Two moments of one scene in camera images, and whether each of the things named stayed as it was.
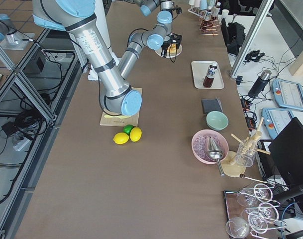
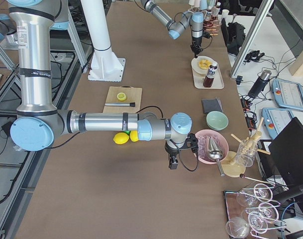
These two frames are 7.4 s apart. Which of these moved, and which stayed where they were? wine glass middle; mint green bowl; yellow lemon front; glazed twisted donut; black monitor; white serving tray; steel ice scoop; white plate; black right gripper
Moved: black right gripper; white plate; glazed twisted donut
Stayed: mint green bowl; wine glass middle; steel ice scoop; white serving tray; black monitor; yellow lemon front
